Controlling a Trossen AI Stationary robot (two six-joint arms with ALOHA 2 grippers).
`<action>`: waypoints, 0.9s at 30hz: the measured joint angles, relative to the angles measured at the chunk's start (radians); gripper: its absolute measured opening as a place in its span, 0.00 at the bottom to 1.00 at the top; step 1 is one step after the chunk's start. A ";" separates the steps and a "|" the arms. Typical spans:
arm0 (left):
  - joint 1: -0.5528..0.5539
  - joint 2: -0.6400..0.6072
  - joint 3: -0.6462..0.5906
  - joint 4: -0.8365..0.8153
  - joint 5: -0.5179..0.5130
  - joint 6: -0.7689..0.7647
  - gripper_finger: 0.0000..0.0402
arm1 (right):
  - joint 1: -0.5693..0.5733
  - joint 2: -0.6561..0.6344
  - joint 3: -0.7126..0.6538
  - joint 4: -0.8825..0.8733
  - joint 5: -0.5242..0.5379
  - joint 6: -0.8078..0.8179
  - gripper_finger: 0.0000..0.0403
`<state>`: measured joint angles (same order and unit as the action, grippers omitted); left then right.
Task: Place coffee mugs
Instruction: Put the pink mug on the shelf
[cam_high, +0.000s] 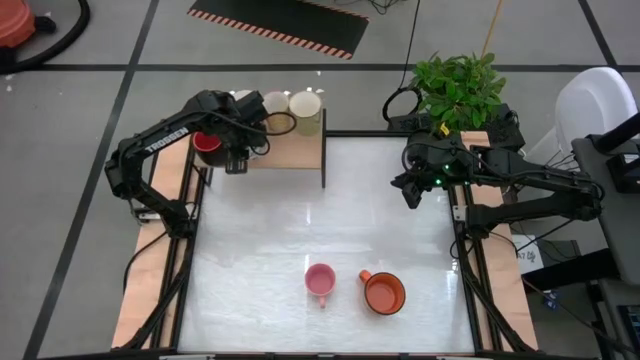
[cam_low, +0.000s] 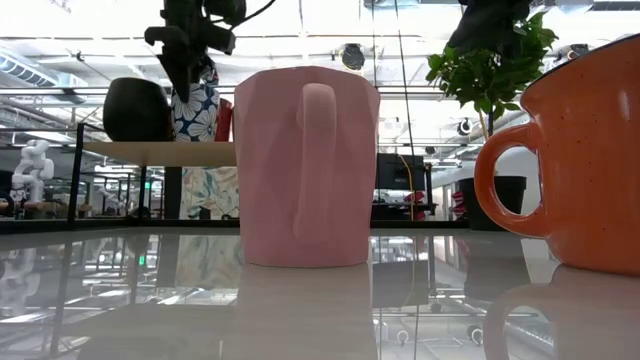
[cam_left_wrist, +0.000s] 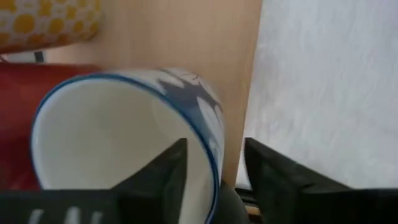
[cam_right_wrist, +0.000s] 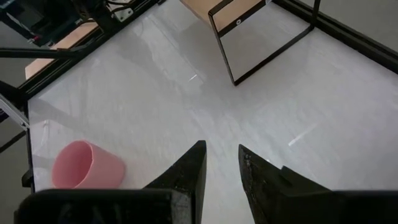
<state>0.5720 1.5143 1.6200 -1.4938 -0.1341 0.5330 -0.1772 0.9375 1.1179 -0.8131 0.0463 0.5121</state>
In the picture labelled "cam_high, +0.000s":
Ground white chair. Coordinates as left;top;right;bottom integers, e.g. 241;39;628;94
524;66;640;166

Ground green potted plant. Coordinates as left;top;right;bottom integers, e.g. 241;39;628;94
407;49;509;136

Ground grey desk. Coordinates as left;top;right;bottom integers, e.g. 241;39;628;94
571;134;640;289

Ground black hanging cable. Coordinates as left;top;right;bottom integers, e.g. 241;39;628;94
397;0;422;91

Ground wooden shelf black frame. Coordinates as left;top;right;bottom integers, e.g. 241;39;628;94
192;107;329;190

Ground white mug yellow dots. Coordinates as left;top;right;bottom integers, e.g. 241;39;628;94
288;89;324;137

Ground orange vacuum cleaner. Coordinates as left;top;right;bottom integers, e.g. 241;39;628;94
0;0;57;69

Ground black desk device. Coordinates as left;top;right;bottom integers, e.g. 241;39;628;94
605;152;640;194

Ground pink faceted mug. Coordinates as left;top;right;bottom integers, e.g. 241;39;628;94
304;263;337;310

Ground black vacuum hose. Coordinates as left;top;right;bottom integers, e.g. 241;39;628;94
4;0;92;75

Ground white paper sheet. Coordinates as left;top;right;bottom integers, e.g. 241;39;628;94
510;233;545;275

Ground round black mug red inside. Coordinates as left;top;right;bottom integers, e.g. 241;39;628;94
192;130;231;169

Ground left wooden side board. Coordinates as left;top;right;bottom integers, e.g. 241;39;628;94
110;130;196;350

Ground black hazard-striped floor mat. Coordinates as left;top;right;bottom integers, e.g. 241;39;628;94
187;0;371;61

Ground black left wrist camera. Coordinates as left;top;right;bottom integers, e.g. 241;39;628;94
237;90;269;126

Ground wooden side board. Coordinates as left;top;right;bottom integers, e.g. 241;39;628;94
459;130;540;351
110;130;196;350

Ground black equipment box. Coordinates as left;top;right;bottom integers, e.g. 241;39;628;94
482;102;527;162

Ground pink floral mug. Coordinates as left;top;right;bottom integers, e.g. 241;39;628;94
262;90;293;134

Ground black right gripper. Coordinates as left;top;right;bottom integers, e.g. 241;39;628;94
390;159;451;210

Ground black power box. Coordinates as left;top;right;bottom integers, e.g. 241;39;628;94
387;113;436;134

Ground yellow hanging cable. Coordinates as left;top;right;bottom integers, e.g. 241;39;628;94
480;0;504;57

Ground black coiled cable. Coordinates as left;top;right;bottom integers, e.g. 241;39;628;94
382;86;422;122

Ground orange speckled mug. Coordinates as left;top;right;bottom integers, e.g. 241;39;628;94
358;269;407;316

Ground right wooden side board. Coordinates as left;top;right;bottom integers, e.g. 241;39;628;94
459;130;540;351

